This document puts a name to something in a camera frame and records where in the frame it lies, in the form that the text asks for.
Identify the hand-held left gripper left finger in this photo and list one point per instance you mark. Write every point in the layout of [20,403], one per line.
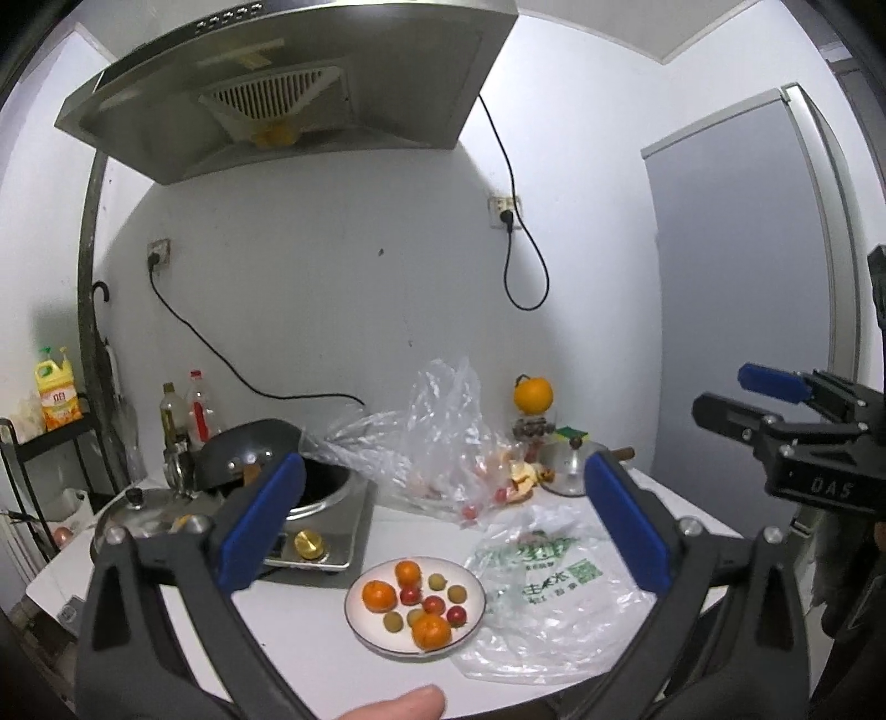
[263,526]

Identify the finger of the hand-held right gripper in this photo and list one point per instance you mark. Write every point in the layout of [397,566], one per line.
[768,381]
[720,408]

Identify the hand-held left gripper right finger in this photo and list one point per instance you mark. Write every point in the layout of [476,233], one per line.
[626,526]

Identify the small mandarin orange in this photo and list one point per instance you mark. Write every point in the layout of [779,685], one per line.
[408,573]
[379,595]
[431,631]

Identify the white round plate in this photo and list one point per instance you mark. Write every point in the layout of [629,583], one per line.
[363,623]

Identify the white printed plastic bag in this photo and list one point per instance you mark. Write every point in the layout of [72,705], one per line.
[540,637]

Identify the person's left hand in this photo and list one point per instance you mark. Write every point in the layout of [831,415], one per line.
[398,703]

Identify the small steel pot with lid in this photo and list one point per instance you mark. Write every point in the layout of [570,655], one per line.
[567,471]

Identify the silver induction cooker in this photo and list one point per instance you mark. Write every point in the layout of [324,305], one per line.
[346,516]

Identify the green sponge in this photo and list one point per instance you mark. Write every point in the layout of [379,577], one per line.
[571,435]

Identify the orange peel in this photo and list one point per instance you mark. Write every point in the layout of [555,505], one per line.
[522,481]

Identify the grey refrigerator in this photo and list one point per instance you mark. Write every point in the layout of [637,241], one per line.
[747,263]

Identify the red-capped sauce bottle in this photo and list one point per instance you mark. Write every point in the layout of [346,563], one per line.
[199,408]

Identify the dark grape bunch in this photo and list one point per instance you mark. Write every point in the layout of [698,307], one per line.
[533,429]

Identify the dark oil bottle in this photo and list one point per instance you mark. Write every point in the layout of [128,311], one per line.
[169,415]

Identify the large orange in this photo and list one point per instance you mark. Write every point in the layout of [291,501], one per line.
[533,394]

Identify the white plastic container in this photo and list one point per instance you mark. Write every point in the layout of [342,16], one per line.
[69,509]

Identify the clear plastic bag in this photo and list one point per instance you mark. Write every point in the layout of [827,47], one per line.
[443,443]

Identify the yellow plastic bottle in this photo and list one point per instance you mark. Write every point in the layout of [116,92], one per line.
[55,394]

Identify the white radiator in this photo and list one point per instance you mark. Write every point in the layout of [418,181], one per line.
[17,547]

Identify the small white plastic bag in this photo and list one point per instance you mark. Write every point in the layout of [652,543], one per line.
[21,419]

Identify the black hook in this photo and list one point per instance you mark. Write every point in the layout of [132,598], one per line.
[102,289]

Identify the steel range hood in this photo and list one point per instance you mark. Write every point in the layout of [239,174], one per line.
[277,83]

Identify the white wall socket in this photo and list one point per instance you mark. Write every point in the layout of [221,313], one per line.
[504,211]
[159,249]

